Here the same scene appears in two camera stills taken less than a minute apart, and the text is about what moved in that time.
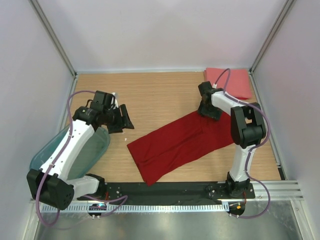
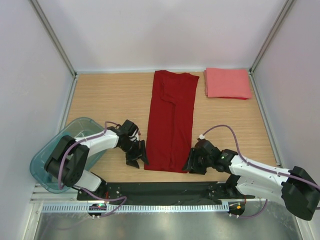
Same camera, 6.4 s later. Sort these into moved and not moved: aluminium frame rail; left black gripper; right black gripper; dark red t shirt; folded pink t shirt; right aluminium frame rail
Moved: left black gripper; dark red t shirt; right black gripper
Not moved: aluminium frame rail; right aluminium frame rail; folded pink t shirt
